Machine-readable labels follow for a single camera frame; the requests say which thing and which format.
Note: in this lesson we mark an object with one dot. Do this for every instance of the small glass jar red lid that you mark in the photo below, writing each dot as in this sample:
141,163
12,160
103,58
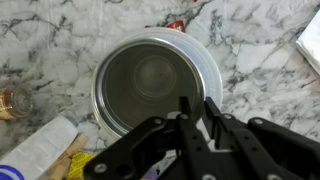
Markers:
16,103

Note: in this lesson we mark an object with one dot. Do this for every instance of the clear plastic cup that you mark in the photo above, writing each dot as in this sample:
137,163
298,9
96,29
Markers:
210,73

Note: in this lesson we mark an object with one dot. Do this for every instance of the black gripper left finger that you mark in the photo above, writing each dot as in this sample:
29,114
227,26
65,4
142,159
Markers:
196,146

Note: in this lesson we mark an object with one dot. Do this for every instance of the red sachet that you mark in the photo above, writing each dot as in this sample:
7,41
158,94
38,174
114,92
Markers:
176,25

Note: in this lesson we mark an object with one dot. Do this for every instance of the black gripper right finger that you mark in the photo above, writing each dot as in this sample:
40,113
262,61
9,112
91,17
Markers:
253,150

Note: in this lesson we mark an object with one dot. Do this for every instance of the white bottle blue cap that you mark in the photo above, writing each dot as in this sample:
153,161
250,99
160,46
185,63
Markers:
36,150

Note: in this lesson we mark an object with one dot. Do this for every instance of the yellow packet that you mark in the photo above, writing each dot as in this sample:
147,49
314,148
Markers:
80,165

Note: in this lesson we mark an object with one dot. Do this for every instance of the wooden stick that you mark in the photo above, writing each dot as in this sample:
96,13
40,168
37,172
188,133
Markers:
71,150

